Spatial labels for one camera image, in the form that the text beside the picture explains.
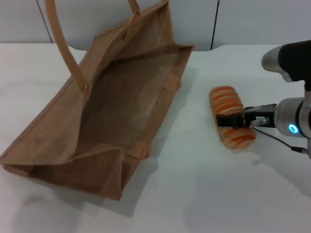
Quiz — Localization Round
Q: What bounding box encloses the right wrist camera housing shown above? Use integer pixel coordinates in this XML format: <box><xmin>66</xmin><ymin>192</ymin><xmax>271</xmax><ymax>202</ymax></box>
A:
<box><xmin>259</xmin><ymin>39</ymin><xmax>311</xmax><ymax>101</ymax></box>

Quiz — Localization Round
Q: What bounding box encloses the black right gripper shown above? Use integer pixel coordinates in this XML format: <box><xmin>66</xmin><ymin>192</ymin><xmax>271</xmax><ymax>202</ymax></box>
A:
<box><xmin>215</xmin><ymin>103</ymin><xmax>279</xmax><ymax>131</ymax></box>

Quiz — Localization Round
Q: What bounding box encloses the brown jute handbag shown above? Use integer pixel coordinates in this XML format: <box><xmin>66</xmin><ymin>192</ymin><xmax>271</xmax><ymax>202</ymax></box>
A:
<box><xmin>0</xmin><ymin>0</ymin><xmax>204</xmax><ymax>207</ymax></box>

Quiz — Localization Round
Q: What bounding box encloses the right arm cable with plug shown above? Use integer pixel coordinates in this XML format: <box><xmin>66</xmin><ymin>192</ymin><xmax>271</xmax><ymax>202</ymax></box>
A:
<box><xmin>250</xmin><ymin>118</ymin><xmax>311</xmax><ymax>164</ymax></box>

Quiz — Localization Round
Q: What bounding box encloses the orange striped bread loaf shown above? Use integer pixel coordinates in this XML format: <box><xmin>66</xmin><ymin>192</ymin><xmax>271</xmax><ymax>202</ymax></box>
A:
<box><xmin>208</xmin><ymin>84</ymin><xmax>258</xmax><ymax>151</ymax></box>

